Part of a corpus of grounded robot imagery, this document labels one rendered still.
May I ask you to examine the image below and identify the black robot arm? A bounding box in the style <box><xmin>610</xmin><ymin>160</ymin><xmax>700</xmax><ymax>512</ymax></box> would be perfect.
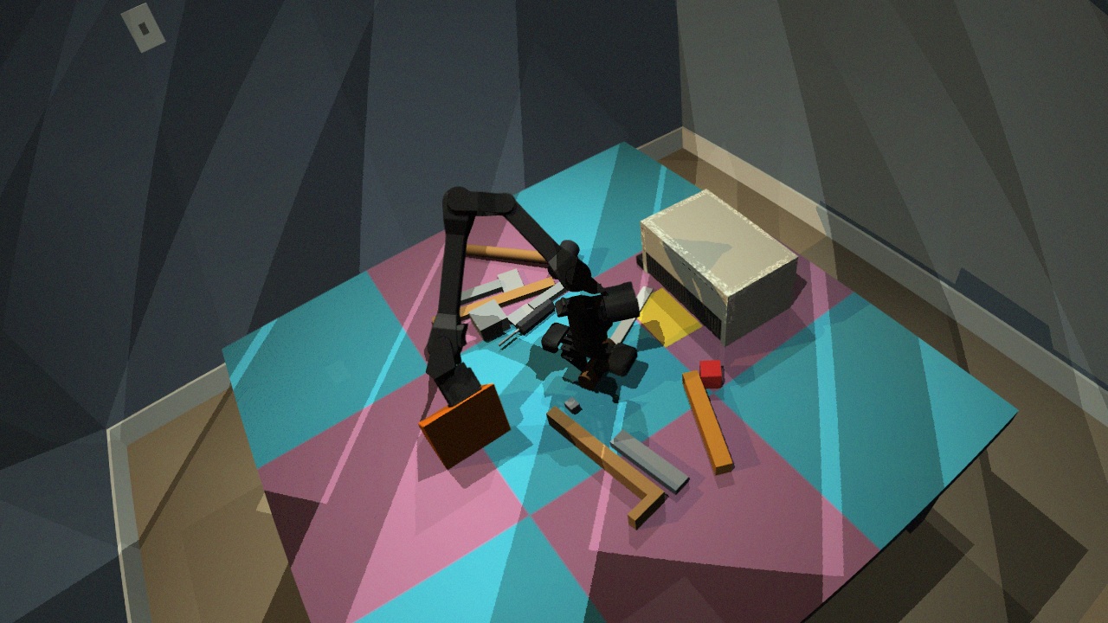
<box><xmin>425</xmin><ymin>186</ymin><xmax>642</xmax><ymax>408</ymax></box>

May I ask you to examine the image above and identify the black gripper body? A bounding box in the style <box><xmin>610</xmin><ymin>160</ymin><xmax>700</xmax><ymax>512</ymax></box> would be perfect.
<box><xmin>541</xmin><ymin>319</ymin><xmax>637</xmax><ymax>377</ymax></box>

